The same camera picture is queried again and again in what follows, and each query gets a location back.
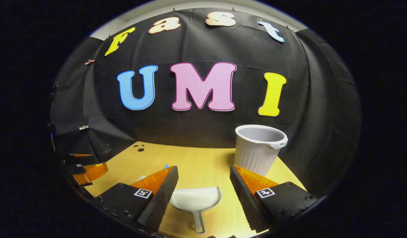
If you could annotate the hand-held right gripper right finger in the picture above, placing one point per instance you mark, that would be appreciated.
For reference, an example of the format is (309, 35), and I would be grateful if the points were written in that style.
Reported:
(245, 198)

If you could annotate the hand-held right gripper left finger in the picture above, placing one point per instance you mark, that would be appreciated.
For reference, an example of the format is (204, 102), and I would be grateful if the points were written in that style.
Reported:
(163, 195)

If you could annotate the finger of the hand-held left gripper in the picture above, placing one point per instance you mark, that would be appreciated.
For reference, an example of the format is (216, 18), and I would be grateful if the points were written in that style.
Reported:
(79, 159)
(91, 172)

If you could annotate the white dustpan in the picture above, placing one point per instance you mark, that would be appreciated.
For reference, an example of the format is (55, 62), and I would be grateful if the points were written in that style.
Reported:
(197, 200)

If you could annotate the white ribbed garbage bin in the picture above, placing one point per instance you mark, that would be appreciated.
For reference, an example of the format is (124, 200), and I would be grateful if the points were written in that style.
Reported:
(256, 155)

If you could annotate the wooden desktop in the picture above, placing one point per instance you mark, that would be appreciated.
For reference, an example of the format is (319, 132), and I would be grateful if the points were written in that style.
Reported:
(203, 165)

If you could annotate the metal cloth clip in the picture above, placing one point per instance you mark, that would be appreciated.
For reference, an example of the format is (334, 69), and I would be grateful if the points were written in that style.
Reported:
(83, 127)

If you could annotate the black backdrop cloth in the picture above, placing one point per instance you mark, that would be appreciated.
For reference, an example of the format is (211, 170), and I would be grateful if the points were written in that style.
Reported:
(190, 132)

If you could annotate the red cloth clip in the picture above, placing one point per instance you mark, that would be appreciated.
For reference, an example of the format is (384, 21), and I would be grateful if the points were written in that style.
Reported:
(89, 61)

